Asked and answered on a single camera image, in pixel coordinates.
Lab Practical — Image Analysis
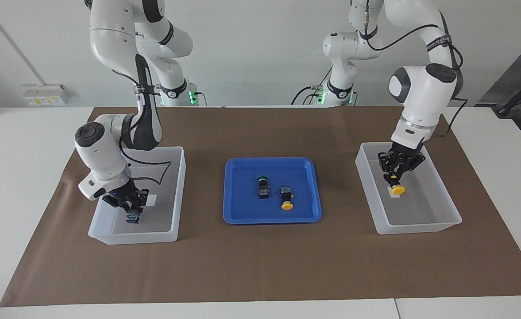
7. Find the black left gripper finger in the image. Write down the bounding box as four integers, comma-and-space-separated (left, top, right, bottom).
378, 152, 396, 183
395, 154, 426, 183

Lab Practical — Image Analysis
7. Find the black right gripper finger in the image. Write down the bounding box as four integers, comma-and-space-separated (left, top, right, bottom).
102, 195, 130, 217
134, 191, 149, 218

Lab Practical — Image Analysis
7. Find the yellow mushroom push button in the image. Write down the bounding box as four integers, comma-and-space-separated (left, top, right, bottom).
280, 186, 294, 210
386, 175, 406, 195

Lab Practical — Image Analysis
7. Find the translucent white plastic box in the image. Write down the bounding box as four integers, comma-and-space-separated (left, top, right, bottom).
88, 146, 186, 245
355, 141, 463, 235

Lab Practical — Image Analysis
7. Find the blue plastic tray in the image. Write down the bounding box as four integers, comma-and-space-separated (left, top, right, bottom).
223, 157, 323, 225

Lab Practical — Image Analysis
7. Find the black metal pole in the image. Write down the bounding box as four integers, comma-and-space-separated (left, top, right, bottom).
496, 71, 521, 117

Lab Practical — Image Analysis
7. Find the brown paper table mat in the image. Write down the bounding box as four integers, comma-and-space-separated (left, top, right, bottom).
0, 106, 521, 307

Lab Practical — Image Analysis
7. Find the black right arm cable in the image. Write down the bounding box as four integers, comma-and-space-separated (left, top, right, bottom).
110, 53, 172, 184

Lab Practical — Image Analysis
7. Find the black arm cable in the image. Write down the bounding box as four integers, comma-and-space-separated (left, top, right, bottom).
364, 0, 469, 136
110, 53, 172, 184

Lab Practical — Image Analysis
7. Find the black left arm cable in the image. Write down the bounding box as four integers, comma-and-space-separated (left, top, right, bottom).
364, 0, 469, 136

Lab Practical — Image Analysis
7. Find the black left base cable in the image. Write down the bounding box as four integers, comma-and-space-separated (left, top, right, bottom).
291, 66, 334, 105

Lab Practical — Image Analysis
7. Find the white wall socket box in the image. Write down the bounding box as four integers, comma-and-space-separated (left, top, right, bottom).
21, 84, 70, 107

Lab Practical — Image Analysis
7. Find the white wall conduit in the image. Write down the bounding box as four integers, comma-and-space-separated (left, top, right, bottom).
0, 0, 46, 86

